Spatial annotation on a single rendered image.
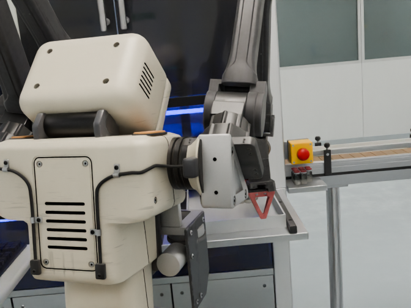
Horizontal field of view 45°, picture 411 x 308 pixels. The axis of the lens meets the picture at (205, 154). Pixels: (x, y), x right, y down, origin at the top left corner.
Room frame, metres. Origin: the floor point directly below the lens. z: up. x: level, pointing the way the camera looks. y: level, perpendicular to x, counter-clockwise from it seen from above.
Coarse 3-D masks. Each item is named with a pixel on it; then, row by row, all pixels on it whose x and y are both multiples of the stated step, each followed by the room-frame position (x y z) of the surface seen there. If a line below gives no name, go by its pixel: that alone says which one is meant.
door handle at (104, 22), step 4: (100, 0) 1.52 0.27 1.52; (100, 4) 1.52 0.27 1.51; (104, 4) 1.53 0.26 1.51; (100, 8) 1.52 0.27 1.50; (104, 8) 1.53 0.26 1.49; (100, 12) 1.52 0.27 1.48; (104, 12) 1.53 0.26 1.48; (100, 16) 1.52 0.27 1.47; (104, 16) 1.53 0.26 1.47; (100, 20) 1.52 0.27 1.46; (104, 20) 1.52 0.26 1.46; (108, 20) 1.59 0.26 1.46; (100, 24) 1.53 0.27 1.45; (104, 24) 1.52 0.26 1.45; (108, 24) 1.59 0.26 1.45; (100, 28) 1.53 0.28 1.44; (104, 28) 1.52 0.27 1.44
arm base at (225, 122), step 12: (216, 120) 0.81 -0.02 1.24; (228, 120) 0.79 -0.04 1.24; (240, 120) 0.80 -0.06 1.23; (204, 132) 0.79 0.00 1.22; (216, 132) 0.77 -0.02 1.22; (228, 132) 0.76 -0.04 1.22; (240, 132) 0.77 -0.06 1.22; (240, 144) 0.73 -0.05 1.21; (252, 144) 0.73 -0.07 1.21; (240, 156) 0.75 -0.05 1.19; (252, 156) 0.75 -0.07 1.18; (252, 168) 0.76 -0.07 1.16
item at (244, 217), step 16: (192, 208) 1.45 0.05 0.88; (208, 208) 1.44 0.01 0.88; (224, 208) 1.42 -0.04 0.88; (240, 208) 1.41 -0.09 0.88; (272, 208) 1.38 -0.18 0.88; (208, 224) 1.23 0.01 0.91; (224, 224) 1.23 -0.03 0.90; (240, 224) 1.23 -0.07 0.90; (256, 224) 1.23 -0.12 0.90; (272, 224) 1.23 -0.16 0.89
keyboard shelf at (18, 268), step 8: (24, 256) 1.38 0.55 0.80; (16, 264) 1.33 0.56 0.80; (24, 264) 1.32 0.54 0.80; (8, 272) 1.27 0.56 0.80; (16, 272) 1.27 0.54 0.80; (24, 272) 1.30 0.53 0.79; (0, 280) 1.22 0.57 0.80; (8, 280) 1.22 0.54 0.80; (16, 280) 1.23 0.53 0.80; (0, 288) 1.18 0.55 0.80; (8, 288) 1.18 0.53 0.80; (0, 296) 1.14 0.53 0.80; (0, 304) 1.12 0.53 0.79
